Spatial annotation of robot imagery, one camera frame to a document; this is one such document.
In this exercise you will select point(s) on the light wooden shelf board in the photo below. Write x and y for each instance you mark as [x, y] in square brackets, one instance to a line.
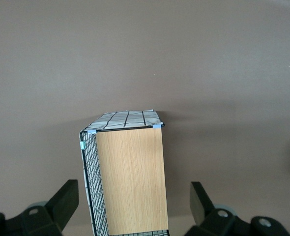
[132, 177]

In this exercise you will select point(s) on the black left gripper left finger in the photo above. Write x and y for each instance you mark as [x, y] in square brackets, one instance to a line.
[37, 218]

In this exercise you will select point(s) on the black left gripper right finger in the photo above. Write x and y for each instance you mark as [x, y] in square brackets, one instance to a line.
[218, 221]

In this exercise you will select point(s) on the brown table mat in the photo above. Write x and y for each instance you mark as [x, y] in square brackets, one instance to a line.
[145, 49]

